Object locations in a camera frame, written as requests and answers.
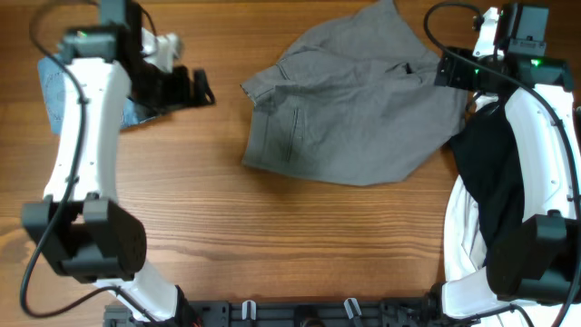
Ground folded blue denim shorts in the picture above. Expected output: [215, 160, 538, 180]
[37, 57, 161, 134]

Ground grey shorts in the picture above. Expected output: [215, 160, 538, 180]
[242, 1, 467, 186]

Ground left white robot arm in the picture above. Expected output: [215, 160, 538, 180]
[20, 0, 215, 326]

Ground white shirt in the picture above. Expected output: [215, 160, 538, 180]
[444, 176, 580, 327]

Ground black garment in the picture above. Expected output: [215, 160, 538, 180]
[449, 103, 525, 248]

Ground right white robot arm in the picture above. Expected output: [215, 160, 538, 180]
[434, 47, 580, 326]

